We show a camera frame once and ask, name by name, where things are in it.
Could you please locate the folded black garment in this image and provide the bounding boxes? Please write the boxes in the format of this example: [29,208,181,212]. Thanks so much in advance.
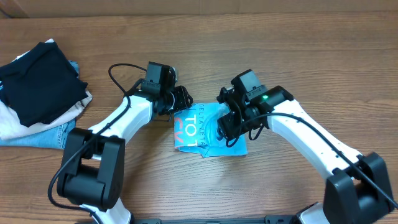
[1,42,88,127]

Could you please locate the light blue printed t-shirt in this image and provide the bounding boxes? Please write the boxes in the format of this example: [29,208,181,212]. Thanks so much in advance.
[174,103,248,157]

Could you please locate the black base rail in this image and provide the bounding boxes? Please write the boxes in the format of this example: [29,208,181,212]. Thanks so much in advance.
[76,214,299,224]

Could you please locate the folded blue denim jeans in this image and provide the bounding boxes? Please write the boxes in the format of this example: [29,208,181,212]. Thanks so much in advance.
[1,61,81,149]

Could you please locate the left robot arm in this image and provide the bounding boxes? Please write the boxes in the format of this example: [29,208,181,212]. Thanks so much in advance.
[47,62,193,223]

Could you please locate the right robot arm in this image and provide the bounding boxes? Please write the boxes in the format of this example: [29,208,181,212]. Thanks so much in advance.
[216,69,397,224]

